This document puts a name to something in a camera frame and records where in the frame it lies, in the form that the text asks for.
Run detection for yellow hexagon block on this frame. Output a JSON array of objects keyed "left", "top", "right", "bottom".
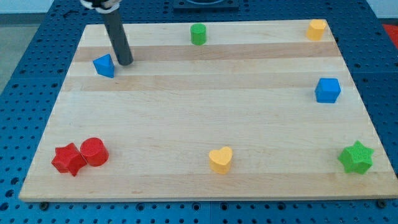
[{"left": 306, "top": 19, "right": 326, "bottom": 41}]

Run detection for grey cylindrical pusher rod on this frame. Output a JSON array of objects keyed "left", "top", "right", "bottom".
[{"left": 102, "top": 9, "right": 134, "bottom": 66}]

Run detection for yellow heart block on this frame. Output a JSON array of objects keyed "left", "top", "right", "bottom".
[{"left": 208, "top": 146, "right": 233, "bottom": 175}]

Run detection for green cylinder block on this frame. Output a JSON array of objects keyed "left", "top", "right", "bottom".
[{"left": 190, "top": 23, "right": 206, "bottom": 45}]

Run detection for blue cube block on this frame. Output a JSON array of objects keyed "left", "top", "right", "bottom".
[{"left": 315, "top": 78, "right": 341, "bottom": 103}]

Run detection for red cylinder block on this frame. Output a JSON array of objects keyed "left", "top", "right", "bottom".
[{"left": 80, "top": 138, "right": 109, "bottom": 167}]

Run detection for light wooden board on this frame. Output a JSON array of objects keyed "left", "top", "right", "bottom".
[{"left": 19, "top": 20, "right": 397, "bottom": 202}]

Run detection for blue triangle block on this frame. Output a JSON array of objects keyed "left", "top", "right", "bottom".
[{"left": 93, "top": 54, "right": 114, "bottom": 78}]

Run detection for red star block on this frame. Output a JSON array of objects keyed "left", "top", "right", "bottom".
[{"left": 51, "top": 142, "right": 87, "bottom": 176}]

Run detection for white cable tie collar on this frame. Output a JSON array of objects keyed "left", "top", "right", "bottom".
[{"left": 80, "top": 0, "right": 121, "bottom": 14}]

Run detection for green star block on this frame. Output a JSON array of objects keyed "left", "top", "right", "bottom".
[{"left": 338, "top": 141, "right": 374, "bottom": 175}]

